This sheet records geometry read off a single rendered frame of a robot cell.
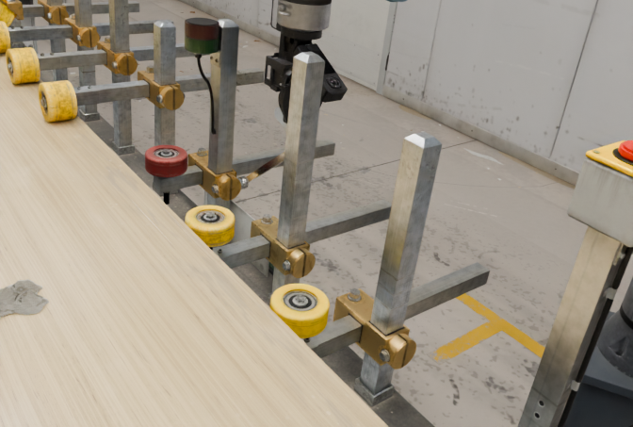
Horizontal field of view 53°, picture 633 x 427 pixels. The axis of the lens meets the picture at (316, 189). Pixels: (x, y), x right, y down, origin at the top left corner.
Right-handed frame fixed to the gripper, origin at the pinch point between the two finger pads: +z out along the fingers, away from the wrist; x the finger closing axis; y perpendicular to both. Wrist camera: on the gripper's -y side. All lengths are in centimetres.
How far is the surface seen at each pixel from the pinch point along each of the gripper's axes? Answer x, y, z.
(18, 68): 31, 64, 3
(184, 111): -103, 246, 98
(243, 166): 0.6, 16.7, 12.9
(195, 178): 11.8, 16.7, 13.4
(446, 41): -248, 177, 47
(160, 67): 9.5, 37.6, -3.0
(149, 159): 21.2, 17.4, 7.7
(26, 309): 52, -16, 8
